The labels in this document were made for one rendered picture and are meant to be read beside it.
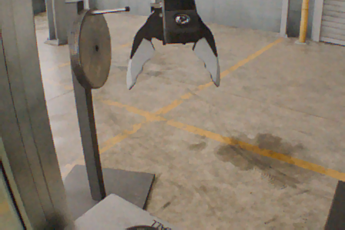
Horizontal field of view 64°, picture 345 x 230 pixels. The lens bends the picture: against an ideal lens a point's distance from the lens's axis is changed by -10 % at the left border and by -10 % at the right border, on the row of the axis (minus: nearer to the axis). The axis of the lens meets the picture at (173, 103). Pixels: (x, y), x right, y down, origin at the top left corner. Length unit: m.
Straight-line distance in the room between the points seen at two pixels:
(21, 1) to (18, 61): 0.04
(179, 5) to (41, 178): 0.28
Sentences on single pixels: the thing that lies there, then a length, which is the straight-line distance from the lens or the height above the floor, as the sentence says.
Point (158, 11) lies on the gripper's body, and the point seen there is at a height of 1.04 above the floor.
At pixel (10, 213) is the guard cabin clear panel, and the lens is 0.29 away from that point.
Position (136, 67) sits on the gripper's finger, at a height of 0.95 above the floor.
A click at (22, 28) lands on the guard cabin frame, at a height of 1.07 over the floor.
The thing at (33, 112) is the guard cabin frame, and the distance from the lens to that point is 0.24.
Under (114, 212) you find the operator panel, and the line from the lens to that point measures 0.30.
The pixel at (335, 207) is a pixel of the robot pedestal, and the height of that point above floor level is 0.75.
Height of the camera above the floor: 1.10
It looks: 25 degrees down
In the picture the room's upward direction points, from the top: straight up
